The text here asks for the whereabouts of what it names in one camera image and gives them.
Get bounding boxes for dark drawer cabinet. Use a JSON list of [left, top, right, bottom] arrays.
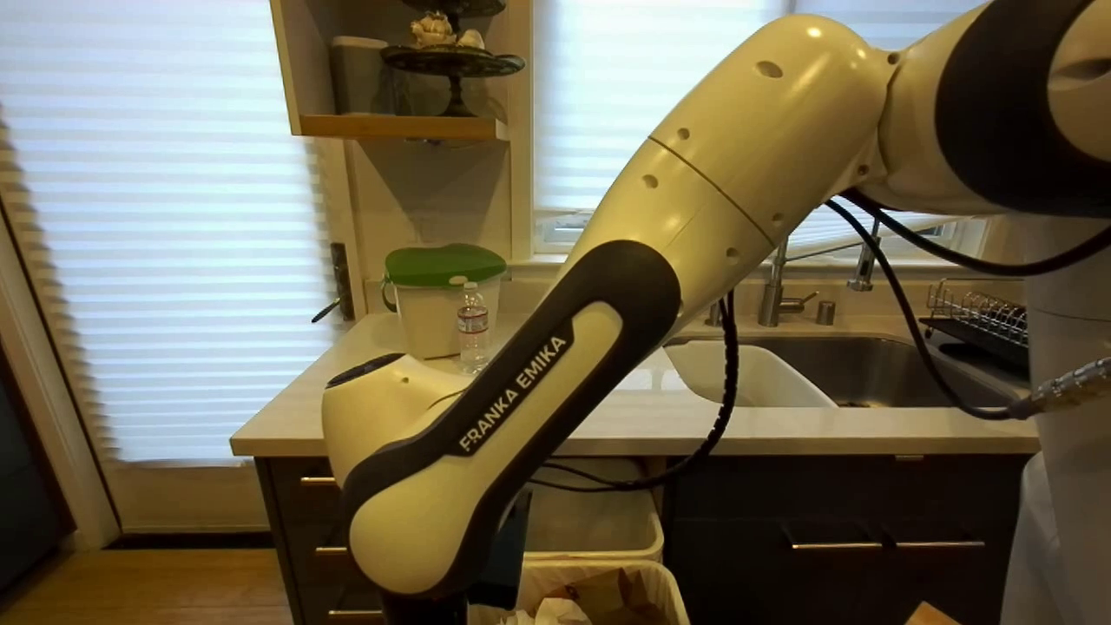
[[255, 455, 398, 625]]

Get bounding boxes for black cake stand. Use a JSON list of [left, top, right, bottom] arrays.
[[380, 0, 527, 123]]

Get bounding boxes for white bin with trash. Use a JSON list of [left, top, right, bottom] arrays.
[[507, 561, 694, 625]]

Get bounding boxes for white container green lid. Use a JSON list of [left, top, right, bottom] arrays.
[[380, 241, 512, 365]]

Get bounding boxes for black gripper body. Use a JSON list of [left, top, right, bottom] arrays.
[[466, 490, 539, 620]]

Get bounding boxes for grey corrugated cable conduit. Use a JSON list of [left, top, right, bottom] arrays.
[[1003, 351, 1111, 424]]

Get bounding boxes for clear plastic water bottle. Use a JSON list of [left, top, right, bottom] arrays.
[[453, 275, 496, 377]]

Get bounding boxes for white decor on stand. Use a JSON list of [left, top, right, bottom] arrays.
[[407, 6, 491, 53]]

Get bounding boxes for chrome cabinet handle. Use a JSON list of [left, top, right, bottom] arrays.
[[788, 534, 891, 555], [892, 534, 989, 555]]

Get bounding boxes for black wire dish rack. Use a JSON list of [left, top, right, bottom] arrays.
[[921, 278, 1035, 384]]

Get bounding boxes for white plastic wash basin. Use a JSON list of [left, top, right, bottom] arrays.
[[665, 338, 842, 413]]

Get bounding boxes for large white door blind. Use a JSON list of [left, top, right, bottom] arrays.
[[0, 0, 341, 470]]

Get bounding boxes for brown cardboard piece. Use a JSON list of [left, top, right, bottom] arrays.
[[902, 598, 967, 625]]

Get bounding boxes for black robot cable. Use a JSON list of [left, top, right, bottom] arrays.
[[524, 288, 745, 502], [822, 186, 1111, 424]]

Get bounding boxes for grey canister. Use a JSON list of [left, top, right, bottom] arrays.
[[328, 33, 393, 120]]

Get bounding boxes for wooden wall shelf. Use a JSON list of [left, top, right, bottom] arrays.
[[266, 0, 513, 147]]

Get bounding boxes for dark sink cabinet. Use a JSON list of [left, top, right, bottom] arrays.
[[665, 452, 1035, 625]]

